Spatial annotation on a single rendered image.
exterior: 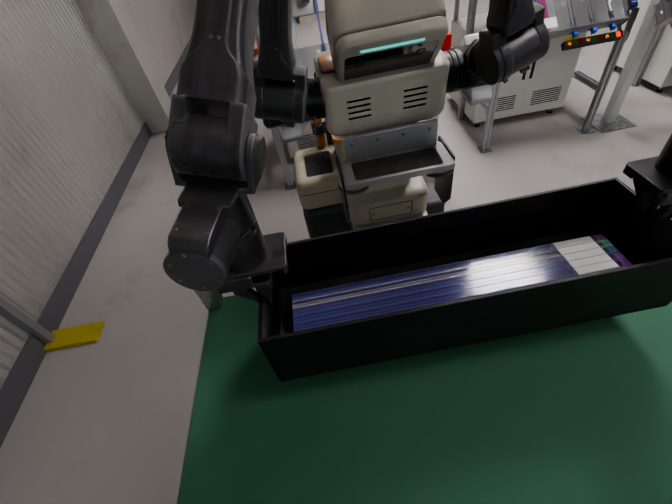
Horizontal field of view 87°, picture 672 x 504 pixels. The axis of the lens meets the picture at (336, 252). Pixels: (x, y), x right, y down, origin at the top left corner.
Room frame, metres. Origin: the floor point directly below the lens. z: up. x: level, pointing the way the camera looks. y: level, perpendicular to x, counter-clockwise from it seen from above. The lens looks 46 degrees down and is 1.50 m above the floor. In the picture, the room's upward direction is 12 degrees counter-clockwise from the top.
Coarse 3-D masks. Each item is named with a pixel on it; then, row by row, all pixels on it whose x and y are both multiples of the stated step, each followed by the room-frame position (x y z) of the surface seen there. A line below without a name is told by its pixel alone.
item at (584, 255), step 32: (512, 256) 0.34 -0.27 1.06; (544, 256) 0.33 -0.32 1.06; (576, 256) 0.32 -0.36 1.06; (608, 256) 0.31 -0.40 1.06; (352, 288) 0.35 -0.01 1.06; (384, 288) 0.33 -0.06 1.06; (416, 288) 0.32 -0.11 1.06; (448, 288) 0.31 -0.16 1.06; (480, 288) 0.30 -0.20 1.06; (512, 288) 0.29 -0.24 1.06; (320, 320) 0.30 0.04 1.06
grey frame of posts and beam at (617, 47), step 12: (468, 12) 2.69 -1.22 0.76; (468, 24) 2.67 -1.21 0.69; (624, 36) 2.14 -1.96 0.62; (612, 48) 2.17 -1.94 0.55; (612, 60) 2.14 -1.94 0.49; (612, 72) 2.13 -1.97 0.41; (600, 84) 2.16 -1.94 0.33; (600, 96) 2.14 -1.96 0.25; (492, 108) 2.16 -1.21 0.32; (492, 120) 2.16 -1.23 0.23; (588, 120) 2.14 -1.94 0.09
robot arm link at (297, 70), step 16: (272, 0) 0.64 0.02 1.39; (288, 0) 0.65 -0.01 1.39; (272, 16) 0.64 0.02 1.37; (288, 16) 0.65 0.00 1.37; (272, 32) 0.64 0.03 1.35; (288, 32) 0.65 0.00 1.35; (272, 48) 0.65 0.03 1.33; (288, 48) 0.65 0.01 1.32; (256, 64) 0.66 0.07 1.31; (272, 64) 0.65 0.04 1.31; (288, 64) 0.65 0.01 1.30; (256, 80) 0.67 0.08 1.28; (288, 80) 0.65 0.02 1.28; (304, 80) 0.65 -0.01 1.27; (256, 96) 0.65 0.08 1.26; (304, 96) 0.66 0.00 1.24; (256, 112) 0.65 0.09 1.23; (304, 112) 0.67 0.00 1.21
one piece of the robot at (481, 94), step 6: (468, 36) 0.83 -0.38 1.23; (474, 36) 0.83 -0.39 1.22; (468, 42) 0.82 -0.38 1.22; (474, 90) 0.76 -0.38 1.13; (480, 90) 0.76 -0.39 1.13; (486, 90) 0.76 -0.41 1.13; (474, 96) 0.76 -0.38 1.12; (480, 96) 0.76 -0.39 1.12; (486, 96) 0.75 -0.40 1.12; (492, 96) 0.75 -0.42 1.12; (468, 102) 0.77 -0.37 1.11; (474, 102) 0.75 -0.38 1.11; (480, 102) 0.75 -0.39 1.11
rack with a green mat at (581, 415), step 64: (256, 320) 0.40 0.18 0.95; (640, 320) 0.25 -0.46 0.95; (256, 384) 0.27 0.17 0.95; (320, 384) 0.25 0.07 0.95; (384, 384) 0.23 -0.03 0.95; (448, 384) 0.21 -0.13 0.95; (512, 384) 0.19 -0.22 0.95; (576, 384) 0.17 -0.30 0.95; (640, 384) 0.15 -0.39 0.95; (192, 448) 0.19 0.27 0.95; (256, 448) 0.18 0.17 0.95; (320, 448) 0.16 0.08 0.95; (384, 448) 0.14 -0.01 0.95; (448, 448) 0.13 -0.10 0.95; (512, 448) 0.11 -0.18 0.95; (576, 448) 0.10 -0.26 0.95; (640, 448) 0.08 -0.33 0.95
